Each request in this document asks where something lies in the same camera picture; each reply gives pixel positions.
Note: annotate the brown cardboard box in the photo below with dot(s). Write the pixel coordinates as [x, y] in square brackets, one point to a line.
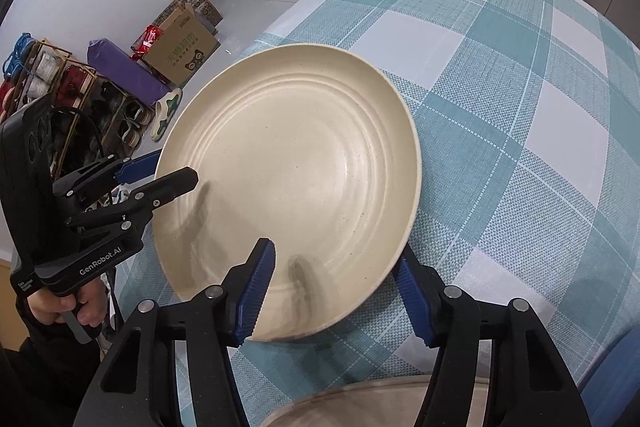
[180, 52]

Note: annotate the wooden shoe rack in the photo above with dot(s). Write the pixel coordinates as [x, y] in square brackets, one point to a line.
[50, 77]

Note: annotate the cream round plate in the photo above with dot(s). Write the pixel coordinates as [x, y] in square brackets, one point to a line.
[350, 407]
[300, 157]

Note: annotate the person's left forearm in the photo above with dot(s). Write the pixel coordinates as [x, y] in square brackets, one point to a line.
[40, 382]

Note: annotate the patterned paper bag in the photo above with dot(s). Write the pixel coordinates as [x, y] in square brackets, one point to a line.
[200, 4]

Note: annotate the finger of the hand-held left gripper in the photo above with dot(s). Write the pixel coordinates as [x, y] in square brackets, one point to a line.
[135, 167]
[170, 184]

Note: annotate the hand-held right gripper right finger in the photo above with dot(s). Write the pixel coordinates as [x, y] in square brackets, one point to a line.
[415, 302]

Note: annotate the person's left hand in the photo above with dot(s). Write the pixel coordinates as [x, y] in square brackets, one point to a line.
[95, 307]

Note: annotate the purple rolled mat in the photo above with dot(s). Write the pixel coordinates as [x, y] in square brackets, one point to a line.
[125, 67]

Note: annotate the red snack packet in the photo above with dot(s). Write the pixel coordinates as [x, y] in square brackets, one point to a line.
[147, 41]

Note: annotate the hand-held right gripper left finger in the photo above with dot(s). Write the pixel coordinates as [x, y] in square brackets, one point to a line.
[255, 287]

